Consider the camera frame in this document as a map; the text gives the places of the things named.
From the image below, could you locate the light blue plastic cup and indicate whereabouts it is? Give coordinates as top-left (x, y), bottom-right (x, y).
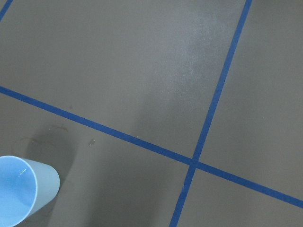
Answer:
top-left (0, 156), bottom-right (60, 227)

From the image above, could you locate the brown paper table mat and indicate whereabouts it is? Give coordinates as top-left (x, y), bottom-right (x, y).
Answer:
top-left (0, 0), bottom-right (303, 227)

